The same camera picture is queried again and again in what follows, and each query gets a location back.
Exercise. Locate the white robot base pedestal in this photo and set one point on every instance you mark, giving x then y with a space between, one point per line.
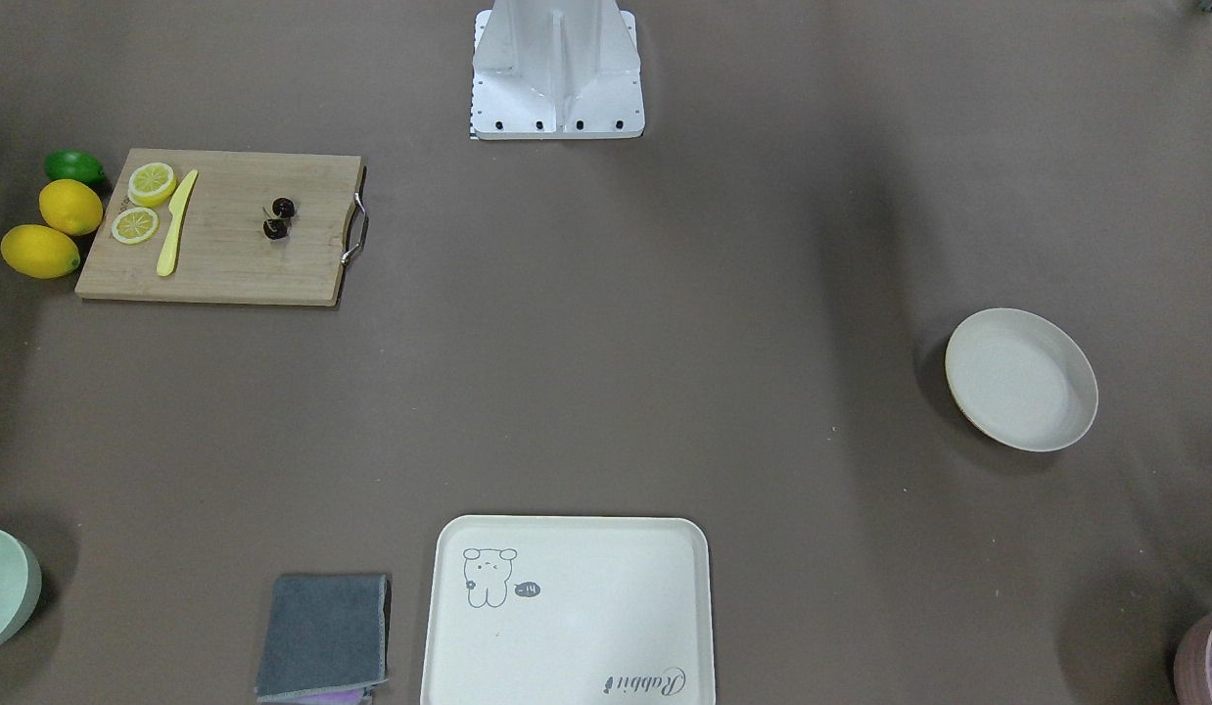
563 70

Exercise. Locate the mint green bowl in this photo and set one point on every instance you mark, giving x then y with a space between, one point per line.
20 584

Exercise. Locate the lemon slice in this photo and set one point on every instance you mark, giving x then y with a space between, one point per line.
135 225
150 185

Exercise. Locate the lemon slice lower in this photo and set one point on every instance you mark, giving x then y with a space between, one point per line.
135 225

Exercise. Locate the wooden cutting board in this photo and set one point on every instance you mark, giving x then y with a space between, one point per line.
224 258

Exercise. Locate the pink bowl with ice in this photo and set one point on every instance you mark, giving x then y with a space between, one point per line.
1192 673

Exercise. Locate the dark red cherry near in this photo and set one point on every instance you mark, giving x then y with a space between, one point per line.
275 228

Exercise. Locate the dark red cherry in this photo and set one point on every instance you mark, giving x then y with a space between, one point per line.
282 209
275 228

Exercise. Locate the grey folded cloth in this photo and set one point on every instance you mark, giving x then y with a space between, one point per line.
326 639

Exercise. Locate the yellow plastic knife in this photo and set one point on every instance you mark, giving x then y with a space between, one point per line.
177 207

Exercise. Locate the white rabbit tray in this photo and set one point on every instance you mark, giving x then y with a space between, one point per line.
570 610

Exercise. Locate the yellow lemon upper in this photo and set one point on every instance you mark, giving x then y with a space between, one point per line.
71 207

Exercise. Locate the yellow lemon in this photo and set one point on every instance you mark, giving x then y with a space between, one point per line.
40 251
71 207

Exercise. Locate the yellow lemon lower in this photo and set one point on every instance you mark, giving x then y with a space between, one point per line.
40 251

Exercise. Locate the dark red cherry far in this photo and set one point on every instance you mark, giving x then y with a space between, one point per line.
282 209

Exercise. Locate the green lime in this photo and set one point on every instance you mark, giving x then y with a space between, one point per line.
75 165

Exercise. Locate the lemon slice upper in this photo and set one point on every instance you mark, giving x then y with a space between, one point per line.
150 185

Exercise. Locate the beige round plate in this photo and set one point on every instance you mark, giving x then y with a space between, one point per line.
1021 380

